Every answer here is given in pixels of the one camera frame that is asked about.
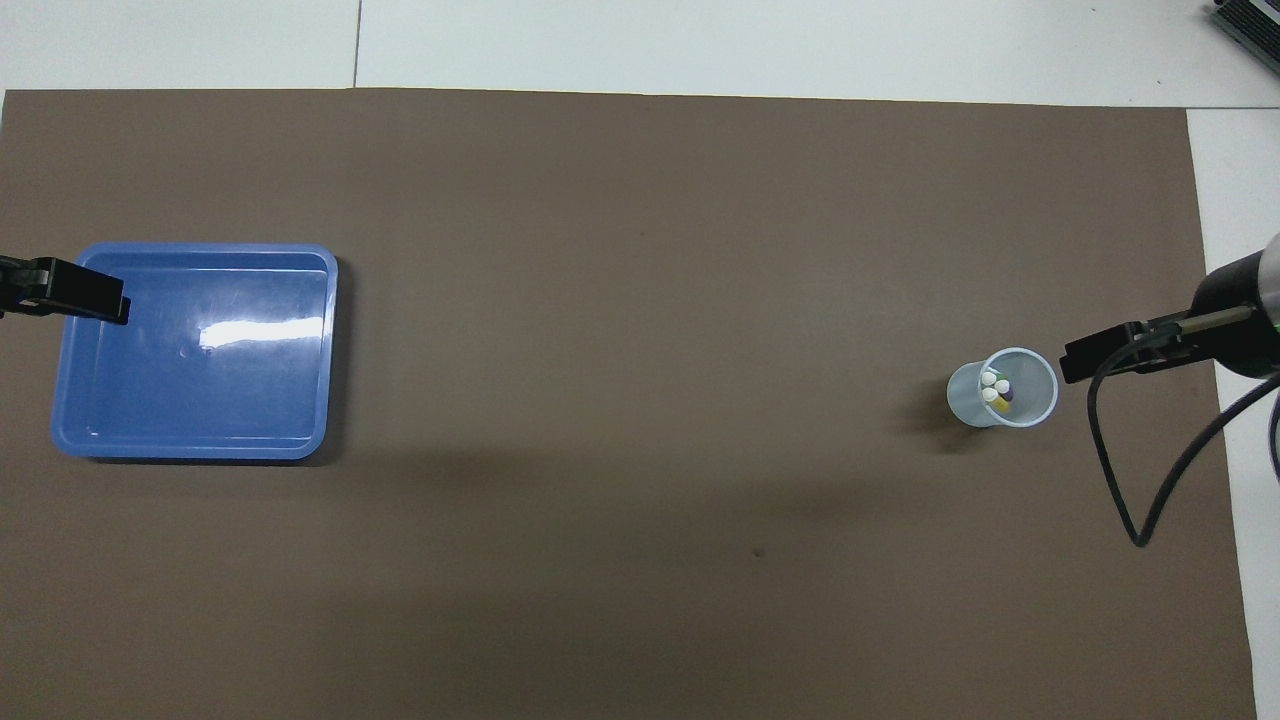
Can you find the grey ribbed device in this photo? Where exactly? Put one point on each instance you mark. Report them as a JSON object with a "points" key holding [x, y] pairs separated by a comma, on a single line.
{"points": [[1250, 25]]}

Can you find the purple highlighter pen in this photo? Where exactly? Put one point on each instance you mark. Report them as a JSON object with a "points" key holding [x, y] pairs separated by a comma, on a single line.
{"points": [[1005, 390]]}

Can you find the brown table mat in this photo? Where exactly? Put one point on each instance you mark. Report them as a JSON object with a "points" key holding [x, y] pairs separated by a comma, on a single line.
{"points": [[640, 300]]}

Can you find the translucent plastic cup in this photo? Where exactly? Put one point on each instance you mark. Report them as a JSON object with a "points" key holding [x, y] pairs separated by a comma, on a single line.
{"points": [[965, 400]]}

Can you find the yellow highlighter pen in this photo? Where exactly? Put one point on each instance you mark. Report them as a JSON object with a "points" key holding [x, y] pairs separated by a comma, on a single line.
{"points": [[1000, 404]]}

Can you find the blue plastic tray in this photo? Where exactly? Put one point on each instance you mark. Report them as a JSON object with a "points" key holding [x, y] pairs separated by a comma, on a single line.
{"points": [[200, 400]]}

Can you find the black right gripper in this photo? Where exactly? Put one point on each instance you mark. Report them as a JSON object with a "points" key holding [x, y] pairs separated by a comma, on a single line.
{"points": [[1240, 350]]}

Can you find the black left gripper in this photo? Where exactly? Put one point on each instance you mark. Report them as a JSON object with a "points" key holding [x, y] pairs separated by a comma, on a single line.
{"points": [[20, 280]]}

